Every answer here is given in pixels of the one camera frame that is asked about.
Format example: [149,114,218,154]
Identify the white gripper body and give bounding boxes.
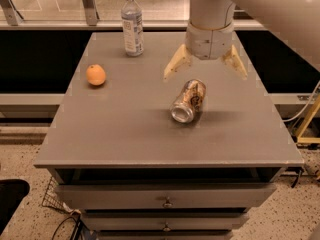
[185,22,234,60]

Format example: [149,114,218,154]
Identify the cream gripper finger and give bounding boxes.
[163,44,192,81]
[222,45,248,80]

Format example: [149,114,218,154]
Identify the orange soda can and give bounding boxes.
[170,79,206,124]

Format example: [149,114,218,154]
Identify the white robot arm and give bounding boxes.
[163,0,320,79]

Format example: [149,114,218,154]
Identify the clear plastic water bottle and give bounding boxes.
[121,0,144,57]

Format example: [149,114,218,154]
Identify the orange fruit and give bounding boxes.
[86,64,106,86]

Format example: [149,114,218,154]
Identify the grey drawer cabinet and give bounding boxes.
[35,32,303,240]

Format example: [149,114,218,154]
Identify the metal drawer knob upper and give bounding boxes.
[163,198,173,209]

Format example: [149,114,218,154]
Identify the metal drawer knob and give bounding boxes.
[162,223,171,232]
[163,198,173,209]

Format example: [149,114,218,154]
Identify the top grey drawer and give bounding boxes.
[56,184,276,210]

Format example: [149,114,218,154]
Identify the grey drawer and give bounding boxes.
[56,184,276,210]
[82,213,249,231]

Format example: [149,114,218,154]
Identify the metal drawer knob lower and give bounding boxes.
[162,223,171,232]

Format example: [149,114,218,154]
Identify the metal railing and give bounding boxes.
[0,0,268,32]

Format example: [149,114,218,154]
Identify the black chair seat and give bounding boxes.
[0,179,30,234]

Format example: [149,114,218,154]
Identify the white cable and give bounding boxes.
[282,80,320,123]

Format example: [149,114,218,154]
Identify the yellow metal frame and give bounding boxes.
[294,96,320,144]

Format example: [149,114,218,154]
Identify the black cable on floor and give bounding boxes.
[51,213,84,240]

